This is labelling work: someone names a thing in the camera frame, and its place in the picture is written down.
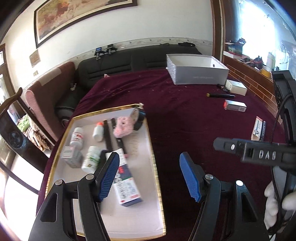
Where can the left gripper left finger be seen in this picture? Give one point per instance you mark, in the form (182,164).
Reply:
(55,219)

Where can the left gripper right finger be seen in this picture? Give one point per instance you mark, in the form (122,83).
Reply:
(227,212)

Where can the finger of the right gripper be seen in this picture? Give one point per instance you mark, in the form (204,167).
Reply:
(228,145)

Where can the white blue medicine box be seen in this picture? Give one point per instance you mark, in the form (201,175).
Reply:
(124,185)

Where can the long white orange medicine box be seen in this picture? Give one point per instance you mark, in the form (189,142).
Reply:
(257,129)

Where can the black marker beside box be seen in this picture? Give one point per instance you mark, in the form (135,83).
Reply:
(263,131)

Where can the grey medicine box red ends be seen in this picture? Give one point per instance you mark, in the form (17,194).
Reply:
(234,105)

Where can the maroon bed cover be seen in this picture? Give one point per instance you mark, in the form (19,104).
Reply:
(181,118)

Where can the black marker orange cap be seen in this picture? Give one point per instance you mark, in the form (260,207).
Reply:
(212,95)

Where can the small white cardboard box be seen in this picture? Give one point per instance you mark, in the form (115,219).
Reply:
(236,87)

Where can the black gold lipstick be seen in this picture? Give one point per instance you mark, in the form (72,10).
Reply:
(222,87)

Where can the wooden brick-pattern cabinet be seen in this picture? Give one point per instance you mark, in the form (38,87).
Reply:
(257,84)

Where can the white bottle green label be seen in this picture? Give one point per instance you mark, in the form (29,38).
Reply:
(91,160)

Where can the gold-rimmed white tray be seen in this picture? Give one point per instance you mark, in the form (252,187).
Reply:
(133,209)

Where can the white bottle pink label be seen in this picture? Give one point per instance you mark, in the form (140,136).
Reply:
(77,138)

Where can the large grey shoe box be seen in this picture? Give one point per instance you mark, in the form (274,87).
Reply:
(196,69)

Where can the small white bottle orange cap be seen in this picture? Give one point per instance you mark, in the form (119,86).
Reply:
(98,132)

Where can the black marker in tray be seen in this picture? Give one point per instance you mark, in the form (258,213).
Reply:
(107,136)

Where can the round tape roll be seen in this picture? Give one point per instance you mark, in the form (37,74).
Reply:
(137,115)

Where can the black marker pink cap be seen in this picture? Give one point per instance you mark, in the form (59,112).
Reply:
(119,141)

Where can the pink fluffy item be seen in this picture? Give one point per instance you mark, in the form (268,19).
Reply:
(124,126)

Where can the maroon armchair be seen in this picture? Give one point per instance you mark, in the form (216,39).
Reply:
(45,93)

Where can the black sofa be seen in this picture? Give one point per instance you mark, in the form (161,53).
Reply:
(91,70)

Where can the black clips on sofa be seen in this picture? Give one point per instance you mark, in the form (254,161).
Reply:
(109,50)

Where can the framed wall painting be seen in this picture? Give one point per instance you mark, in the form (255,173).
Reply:
(52,17)

